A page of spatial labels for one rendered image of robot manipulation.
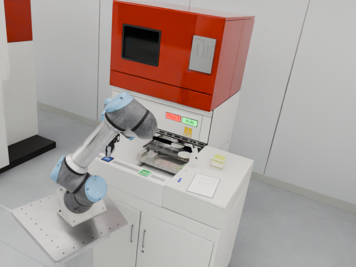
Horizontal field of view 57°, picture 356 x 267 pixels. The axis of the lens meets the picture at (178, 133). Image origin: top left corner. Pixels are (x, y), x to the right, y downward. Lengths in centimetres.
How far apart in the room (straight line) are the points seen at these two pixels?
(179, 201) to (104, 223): 40
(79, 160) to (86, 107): 337
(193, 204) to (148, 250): 50
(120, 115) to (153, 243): 95
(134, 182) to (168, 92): 70
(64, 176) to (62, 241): 31
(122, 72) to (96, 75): 218
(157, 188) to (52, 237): 57
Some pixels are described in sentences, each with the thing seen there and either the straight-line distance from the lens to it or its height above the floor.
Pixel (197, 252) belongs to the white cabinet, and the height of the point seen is 62.
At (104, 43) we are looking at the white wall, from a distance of 443.
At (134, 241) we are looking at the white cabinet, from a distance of 213.
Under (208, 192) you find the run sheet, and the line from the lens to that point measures 178.
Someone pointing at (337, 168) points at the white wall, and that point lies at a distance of 380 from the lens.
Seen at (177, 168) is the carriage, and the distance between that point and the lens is 213.
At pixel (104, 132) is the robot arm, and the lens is 141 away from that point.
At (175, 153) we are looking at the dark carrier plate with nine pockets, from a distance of 226.
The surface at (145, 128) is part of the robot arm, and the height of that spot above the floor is 139.
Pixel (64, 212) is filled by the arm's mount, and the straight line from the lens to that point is 175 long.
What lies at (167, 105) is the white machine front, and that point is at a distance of 233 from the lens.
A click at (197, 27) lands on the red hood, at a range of 210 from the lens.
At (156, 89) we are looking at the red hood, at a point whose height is 129.
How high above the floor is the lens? 193
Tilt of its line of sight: 24 degrees down
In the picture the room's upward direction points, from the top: 8 degrees clockwise
